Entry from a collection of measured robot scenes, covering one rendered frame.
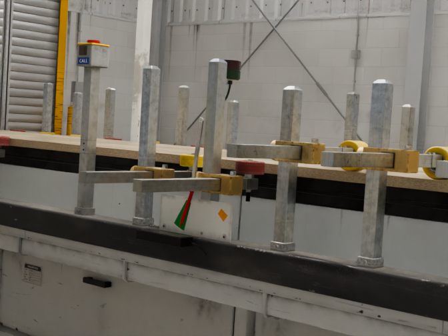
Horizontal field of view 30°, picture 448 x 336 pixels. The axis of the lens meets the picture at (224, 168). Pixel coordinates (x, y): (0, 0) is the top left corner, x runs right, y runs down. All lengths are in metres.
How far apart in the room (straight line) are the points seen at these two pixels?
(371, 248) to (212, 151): 0.53
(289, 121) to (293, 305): 0.45
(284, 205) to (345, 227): 0.23
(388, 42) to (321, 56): 0.97
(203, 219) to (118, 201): 0.63
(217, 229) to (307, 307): 0.32
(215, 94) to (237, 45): 9.42
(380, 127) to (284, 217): 0.34
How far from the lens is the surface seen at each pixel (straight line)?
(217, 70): 2.20
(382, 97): 1.90
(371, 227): 1.91
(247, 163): 2.24
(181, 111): 3.79
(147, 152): 2.37
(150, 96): 2.37
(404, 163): 1.86
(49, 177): 3.06
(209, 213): 2.20
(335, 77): 10.59
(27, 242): 2.85
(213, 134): 2.19
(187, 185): 2.08
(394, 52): 10.19
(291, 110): 2.04
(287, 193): 2.04
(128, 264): 2.48
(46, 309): 3.18
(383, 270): 1.90
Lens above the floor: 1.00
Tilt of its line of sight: 3 degrees down
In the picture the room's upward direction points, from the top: 4 degrees clockwise
